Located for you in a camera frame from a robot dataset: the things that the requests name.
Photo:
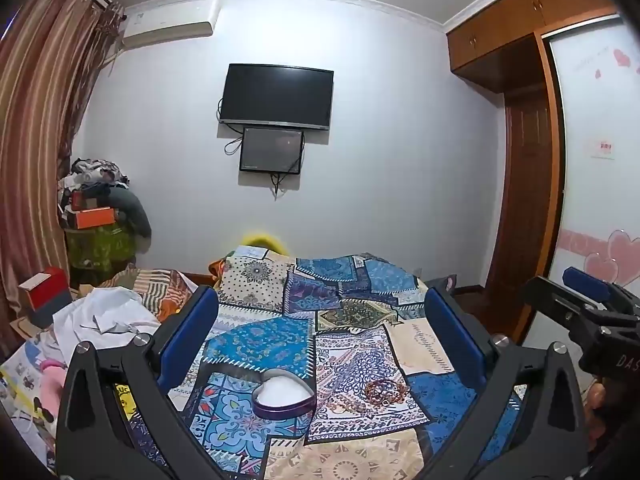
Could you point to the small black wall monitor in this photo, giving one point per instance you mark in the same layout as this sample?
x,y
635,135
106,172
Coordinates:
x,y
271,151

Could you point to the orange box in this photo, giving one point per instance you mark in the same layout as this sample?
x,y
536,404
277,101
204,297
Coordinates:
x,y
94,217

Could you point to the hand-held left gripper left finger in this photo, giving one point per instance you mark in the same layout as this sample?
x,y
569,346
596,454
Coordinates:
x,y
192,330

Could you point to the striped brown curtain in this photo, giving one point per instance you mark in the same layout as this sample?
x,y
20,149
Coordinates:
x,y
35,135

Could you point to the orange cushion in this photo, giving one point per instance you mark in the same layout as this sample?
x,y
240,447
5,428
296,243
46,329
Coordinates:
x,y
216,270

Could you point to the grey cushion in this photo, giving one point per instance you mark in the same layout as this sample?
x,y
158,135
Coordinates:
x,y
136,212

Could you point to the patchwork printed blanket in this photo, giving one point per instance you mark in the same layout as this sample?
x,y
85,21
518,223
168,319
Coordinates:
x,y
350,310

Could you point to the white air conditioner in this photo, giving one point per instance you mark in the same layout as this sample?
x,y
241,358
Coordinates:
x,y
170,22

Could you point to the person's right hand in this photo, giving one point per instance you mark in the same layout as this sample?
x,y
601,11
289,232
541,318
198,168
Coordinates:
x,y
596,405

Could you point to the black wall television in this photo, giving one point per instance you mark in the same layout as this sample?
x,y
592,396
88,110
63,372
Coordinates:
x,y
276,95

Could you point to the orange striped blanket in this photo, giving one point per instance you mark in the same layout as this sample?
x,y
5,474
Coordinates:
x,y
160,287

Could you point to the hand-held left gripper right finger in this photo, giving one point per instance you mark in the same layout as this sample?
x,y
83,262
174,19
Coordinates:
x,y
450,330

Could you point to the pile of clothes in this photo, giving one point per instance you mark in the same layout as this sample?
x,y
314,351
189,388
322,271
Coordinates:
x,y
92,175

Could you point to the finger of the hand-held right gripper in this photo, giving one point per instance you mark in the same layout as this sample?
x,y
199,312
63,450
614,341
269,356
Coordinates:
x,y
585,282
555,300

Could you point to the printed paper sheet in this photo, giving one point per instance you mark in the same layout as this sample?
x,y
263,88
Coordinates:
x,y
22,385

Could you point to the yellow plush item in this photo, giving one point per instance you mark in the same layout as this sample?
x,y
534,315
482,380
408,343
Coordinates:
x,y
262,241

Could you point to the brown wooden door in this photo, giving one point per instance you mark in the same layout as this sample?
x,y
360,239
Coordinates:
x,y
525,210

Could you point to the green patterned bag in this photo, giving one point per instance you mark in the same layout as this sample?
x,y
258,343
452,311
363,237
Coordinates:
x,y
100,247

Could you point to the white cloth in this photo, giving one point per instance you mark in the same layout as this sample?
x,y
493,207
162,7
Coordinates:
x,y
105,315

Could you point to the red box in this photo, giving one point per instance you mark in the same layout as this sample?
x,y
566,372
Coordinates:
x,y
47,292

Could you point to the wooden overhead cabinet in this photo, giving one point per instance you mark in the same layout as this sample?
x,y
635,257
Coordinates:
x,y
520,20

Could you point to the pink plush toy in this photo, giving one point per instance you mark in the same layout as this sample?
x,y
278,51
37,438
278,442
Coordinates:
x,y
50,390

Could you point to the purple heart-shaped box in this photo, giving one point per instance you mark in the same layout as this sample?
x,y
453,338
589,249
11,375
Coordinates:
x,y
280,392

